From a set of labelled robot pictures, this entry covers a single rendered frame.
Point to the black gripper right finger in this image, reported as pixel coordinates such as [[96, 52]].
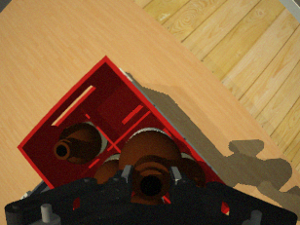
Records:
[[243, 208]]

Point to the red crate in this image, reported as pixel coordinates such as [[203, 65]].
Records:
[[115, 108]]

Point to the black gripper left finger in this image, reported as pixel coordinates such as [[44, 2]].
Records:
[[55, 206]]

